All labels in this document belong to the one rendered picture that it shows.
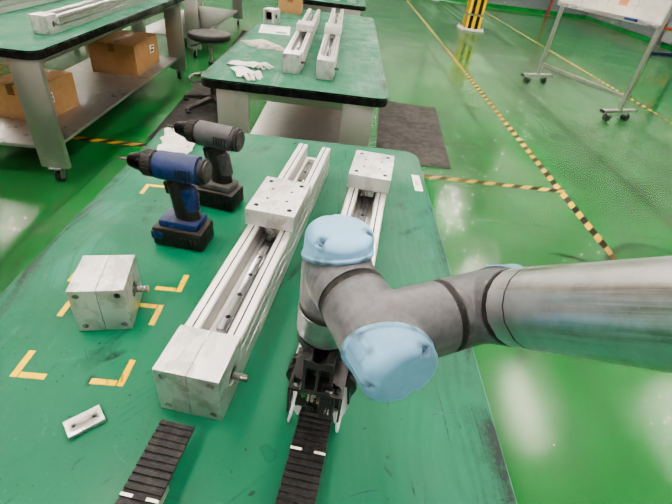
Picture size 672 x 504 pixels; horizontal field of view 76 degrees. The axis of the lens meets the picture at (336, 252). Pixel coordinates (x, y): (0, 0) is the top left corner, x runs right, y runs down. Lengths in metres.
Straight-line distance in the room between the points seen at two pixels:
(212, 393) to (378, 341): 0.36
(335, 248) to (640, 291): 0.25
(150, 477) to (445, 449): 0.42
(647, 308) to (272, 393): 0.58
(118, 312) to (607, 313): 0.74
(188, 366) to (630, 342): 0.54
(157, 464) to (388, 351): 0.40
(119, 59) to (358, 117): 2.58
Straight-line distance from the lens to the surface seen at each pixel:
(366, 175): 1.13
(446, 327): 0.41
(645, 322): 0.32
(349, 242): 0.43
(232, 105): 2.39
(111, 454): 0.74
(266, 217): 0.94
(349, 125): 2.34
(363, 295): 0.40
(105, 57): 4.42
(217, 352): 0.69
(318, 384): 0.57
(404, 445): 0.73
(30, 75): 2.90
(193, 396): 0.70
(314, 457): 0.67
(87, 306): 0.86
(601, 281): 0.35
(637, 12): 6.05
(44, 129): 3.00
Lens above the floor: 1.40
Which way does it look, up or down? 36 degrees down
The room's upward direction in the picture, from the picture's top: 7 degrees clockwise
